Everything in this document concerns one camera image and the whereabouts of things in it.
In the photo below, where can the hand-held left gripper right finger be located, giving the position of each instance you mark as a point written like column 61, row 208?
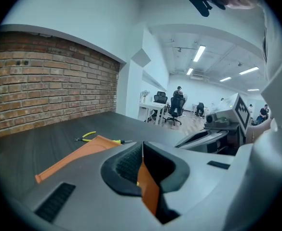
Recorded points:
column 203, row 189

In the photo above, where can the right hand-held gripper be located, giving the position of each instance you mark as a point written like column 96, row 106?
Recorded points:
column 239, row 114

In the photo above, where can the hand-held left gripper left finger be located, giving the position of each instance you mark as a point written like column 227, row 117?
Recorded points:
column 87, row 201

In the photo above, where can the orange cardboard box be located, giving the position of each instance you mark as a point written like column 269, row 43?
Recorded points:
column 83, row 153

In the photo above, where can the person's right forearm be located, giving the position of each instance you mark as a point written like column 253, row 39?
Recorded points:
column 260, row 129

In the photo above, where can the black office chair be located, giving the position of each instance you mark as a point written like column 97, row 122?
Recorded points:
column 160, row 97
column 177, row 107

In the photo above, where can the standing floor fan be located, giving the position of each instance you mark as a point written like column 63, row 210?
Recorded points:
column 185, row 98

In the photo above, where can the white flower vase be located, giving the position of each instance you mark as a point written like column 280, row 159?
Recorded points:
column 145, row 96

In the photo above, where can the ceiling strip lights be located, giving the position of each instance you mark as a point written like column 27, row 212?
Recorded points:
column 199, row 53

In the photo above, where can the person's grey shirt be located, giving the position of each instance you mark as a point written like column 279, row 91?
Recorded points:
column 279, row 68

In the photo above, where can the grey gripper camera module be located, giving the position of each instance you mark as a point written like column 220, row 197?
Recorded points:
column 214, row 119

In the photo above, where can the grey diamond wall panel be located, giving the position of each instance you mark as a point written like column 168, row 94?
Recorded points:
column 140, row 58

